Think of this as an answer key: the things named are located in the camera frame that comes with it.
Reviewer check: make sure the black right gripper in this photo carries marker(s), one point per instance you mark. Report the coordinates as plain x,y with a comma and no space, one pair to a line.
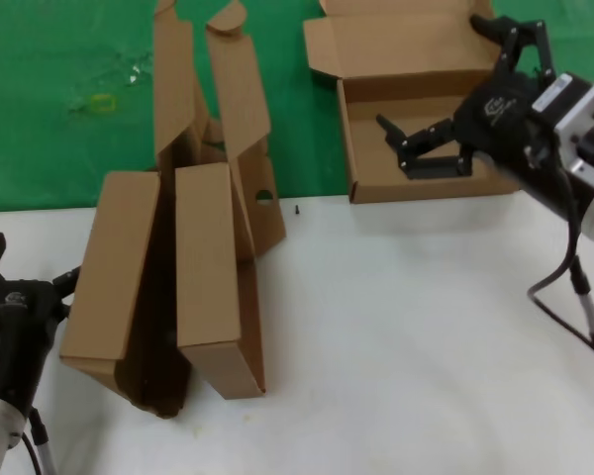
505,128

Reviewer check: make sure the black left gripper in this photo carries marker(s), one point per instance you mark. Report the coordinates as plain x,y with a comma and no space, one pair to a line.
20,326

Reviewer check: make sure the cardboard box with round hole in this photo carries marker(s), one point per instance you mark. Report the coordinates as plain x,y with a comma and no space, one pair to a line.
401,49

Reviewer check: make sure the cardboard box with wide lid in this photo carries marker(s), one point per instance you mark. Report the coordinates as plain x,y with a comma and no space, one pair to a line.
114,262

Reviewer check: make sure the cardboard box with narrow lid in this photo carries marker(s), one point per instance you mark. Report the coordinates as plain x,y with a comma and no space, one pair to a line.
205,257

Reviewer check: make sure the green cloth backdrop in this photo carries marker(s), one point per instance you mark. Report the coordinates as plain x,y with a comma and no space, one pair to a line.
54,148

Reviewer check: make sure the white tape scrap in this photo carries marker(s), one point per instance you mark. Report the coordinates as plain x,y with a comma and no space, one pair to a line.
134,74

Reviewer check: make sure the silver right wrist bracket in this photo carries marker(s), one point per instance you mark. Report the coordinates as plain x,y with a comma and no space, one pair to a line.
586,123

